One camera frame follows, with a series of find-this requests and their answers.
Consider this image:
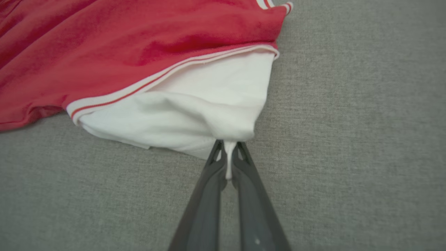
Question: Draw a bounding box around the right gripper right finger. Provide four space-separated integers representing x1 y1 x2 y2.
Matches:
231 141 292 251

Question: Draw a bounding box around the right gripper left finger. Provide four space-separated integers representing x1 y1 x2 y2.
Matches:
169 139 229 251

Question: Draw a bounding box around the red Bulls jersey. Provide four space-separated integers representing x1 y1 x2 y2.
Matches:
0 0 294 182

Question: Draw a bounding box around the grey fabric sofa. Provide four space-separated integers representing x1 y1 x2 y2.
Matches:
0 0 446 251

